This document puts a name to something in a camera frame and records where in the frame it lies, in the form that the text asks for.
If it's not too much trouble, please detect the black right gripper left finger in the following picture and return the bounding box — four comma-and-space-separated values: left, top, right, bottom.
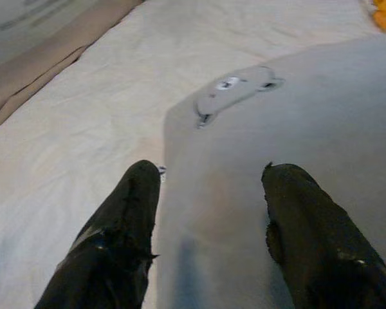
33, 160, 161, 309

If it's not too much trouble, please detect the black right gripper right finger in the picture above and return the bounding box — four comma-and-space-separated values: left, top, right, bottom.
260, 162, 386, 309

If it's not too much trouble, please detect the grey bear pillow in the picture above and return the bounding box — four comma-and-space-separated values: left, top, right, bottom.
154, 37, 386, 309

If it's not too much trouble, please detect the white quilted mattress pad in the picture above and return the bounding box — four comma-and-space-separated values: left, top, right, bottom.
0, 0, 386, 309

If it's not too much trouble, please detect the printed ornament headboard cushion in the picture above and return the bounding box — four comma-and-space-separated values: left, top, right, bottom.
0, 0, 94, 71

